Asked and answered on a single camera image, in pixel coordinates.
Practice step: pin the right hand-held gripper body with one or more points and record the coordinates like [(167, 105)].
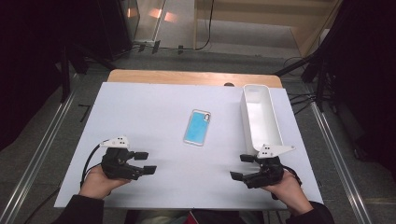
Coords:
[(267, 171)]

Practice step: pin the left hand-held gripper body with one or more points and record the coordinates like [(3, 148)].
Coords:
[(118, 163)]

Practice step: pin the white storage box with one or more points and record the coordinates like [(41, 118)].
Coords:
[(260, 118)]

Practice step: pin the blue smartphone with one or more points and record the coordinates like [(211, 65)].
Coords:
[(196, 127)]

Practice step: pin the person's left hand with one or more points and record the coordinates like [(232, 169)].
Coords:
[(96, 183)]

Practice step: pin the person's right hand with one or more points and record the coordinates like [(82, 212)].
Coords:
[(289, 193)]

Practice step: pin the white board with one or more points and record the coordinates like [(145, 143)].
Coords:
[(155, 102)]

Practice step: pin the black metal stand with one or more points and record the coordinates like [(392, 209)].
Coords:
[(65, 81), (320, 90)]

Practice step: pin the metal framed glass panel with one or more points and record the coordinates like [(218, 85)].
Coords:
[(174, 28)]

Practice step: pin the black cabinet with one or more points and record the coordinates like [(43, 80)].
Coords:
[(115, 25)]

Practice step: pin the dark curtain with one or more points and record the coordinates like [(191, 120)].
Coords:
[(367, 77), (31, 62)]

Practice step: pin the metal rail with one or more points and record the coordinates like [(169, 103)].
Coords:
[(34, 165), (342, 168)]

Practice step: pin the small black bracket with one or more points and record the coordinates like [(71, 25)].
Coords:
[(155, 46), (180, 49), (141, 47)]

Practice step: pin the light wooden frame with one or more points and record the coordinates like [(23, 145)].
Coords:
[(249, 17)]

